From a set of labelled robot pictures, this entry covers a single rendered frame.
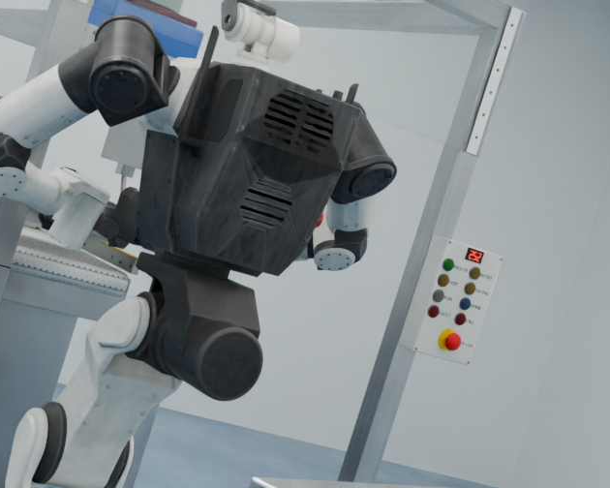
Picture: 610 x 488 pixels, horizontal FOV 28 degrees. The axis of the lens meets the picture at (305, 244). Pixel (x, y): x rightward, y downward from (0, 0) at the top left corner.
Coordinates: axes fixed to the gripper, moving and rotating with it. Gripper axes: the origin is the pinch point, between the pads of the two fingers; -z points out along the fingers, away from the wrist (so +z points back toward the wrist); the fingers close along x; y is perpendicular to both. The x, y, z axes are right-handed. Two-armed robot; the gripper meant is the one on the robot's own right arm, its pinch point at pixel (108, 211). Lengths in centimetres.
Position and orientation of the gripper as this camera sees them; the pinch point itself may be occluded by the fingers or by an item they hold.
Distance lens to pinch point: 248.4
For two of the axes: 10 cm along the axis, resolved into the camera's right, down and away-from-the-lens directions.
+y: 4.2, 1.0, 9.0
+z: 8.5, 3.0, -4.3
